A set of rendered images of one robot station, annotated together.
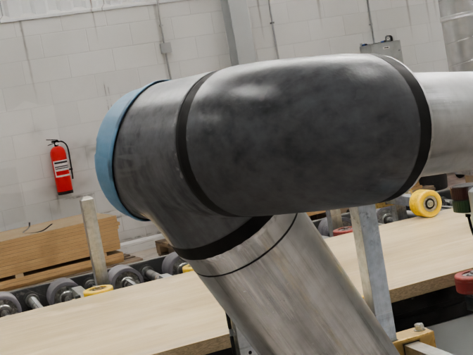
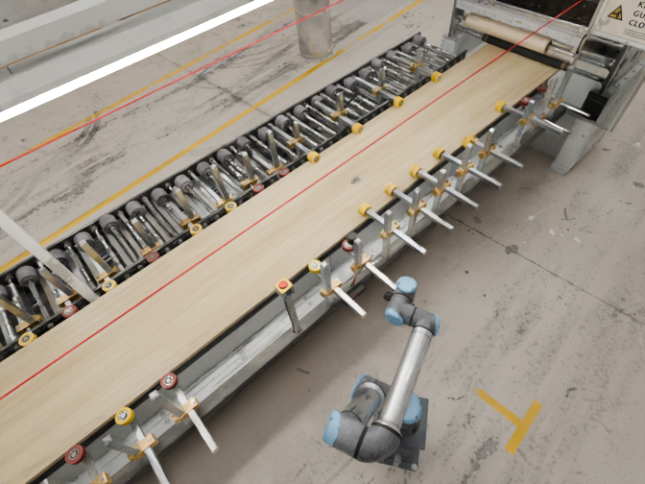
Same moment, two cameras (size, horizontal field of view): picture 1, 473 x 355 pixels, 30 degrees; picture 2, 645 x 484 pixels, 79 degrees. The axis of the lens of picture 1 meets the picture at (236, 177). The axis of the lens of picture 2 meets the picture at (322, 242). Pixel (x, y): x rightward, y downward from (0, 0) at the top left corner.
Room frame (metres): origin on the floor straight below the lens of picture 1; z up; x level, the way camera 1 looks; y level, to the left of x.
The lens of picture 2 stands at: (0.46, 0.10, 2.86)
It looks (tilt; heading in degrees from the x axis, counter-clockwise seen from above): 53 degrees down; 344
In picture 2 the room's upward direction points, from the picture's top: 8 degrees counter-clockwise
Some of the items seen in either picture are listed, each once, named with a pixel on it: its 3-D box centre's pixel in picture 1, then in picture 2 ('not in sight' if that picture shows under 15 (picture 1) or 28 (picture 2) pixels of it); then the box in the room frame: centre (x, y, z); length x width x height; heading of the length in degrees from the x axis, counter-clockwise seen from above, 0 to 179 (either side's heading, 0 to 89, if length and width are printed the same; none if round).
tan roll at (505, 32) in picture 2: not in sight; (527, 39); (3.01, -2.73, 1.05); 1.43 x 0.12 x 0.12; 19
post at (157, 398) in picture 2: not in sight; (174, 408); (1.23, 0.73, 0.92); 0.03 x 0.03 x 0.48; 19
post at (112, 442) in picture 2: not in sight; (132, 448); (1.15, 0.97, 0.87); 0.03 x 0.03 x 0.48; 19
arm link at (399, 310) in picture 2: not in sight; (399, 310); (1.10, -0.40, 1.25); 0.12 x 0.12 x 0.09; 41
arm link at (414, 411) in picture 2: not in sight; (403, 408); (0.81, -0.30, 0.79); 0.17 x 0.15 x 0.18; 41
